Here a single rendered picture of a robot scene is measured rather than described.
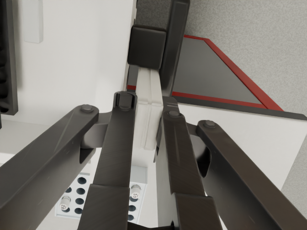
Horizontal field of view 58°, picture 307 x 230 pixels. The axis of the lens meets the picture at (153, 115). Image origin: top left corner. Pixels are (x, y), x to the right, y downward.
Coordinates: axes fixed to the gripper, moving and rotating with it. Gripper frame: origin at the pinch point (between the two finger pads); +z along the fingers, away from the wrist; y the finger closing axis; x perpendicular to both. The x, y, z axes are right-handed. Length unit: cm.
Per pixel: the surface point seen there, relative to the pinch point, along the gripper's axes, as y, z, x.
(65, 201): -8.2, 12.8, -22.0
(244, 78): 22.0, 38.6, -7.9
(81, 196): -6.2, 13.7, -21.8
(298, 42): 61, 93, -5
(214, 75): 15.3, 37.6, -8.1
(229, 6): 31, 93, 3
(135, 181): 1.1, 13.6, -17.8
